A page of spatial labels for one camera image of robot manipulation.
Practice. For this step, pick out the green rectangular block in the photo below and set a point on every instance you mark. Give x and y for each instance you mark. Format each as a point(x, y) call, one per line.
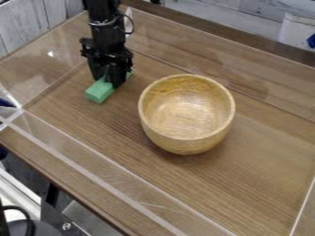
point(100, 90)

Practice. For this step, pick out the white cylindrical container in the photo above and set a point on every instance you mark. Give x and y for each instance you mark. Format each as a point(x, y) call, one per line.
point(298, 31)

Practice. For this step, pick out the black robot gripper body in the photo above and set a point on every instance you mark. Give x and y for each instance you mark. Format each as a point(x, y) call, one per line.
point(104, 48)

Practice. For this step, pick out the clear acrylic corner bracket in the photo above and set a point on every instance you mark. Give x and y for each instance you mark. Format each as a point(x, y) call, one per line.
point(128, 22)

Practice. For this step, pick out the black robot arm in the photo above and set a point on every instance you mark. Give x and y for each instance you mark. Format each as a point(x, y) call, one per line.
point(104, 11)

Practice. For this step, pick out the black table leg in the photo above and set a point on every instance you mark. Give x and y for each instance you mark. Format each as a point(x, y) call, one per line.
point(52, 195)

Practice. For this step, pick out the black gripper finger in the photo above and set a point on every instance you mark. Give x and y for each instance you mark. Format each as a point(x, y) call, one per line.
point(116, 74)
point(98, 67)

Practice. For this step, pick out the light wooden bowl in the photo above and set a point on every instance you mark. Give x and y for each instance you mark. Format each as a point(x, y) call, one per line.
point(186, 112)

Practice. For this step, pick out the clear acrylic tray wall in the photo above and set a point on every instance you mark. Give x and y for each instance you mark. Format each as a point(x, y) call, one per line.
point(139, 208)

